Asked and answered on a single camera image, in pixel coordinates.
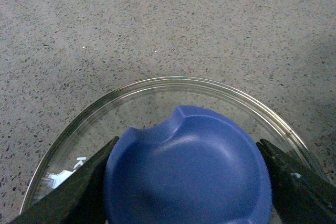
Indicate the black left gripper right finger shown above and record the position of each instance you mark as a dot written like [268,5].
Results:
[299,195]

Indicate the glass lid with blue knob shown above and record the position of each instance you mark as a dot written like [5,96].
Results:
[187,153]

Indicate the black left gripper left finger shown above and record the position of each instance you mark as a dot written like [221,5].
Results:
[79,199]

